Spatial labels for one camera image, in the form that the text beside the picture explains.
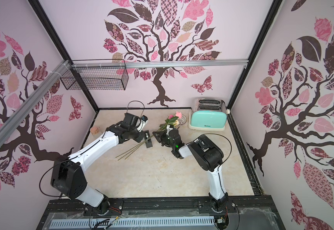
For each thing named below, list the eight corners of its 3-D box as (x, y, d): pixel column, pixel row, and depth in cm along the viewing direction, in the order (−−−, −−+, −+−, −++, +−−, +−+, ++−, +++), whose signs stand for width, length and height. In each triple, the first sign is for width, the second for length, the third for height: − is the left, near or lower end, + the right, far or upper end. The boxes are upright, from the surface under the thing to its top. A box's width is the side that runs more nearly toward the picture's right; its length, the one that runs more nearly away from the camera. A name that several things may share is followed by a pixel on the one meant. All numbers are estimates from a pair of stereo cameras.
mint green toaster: (189, 132, 107) (192, 116, 93) (187, 113, 120) (189, 96, 106) (222, 132, 107) (229, 116, 93) (216, 113, 120) (222, 96, 106)
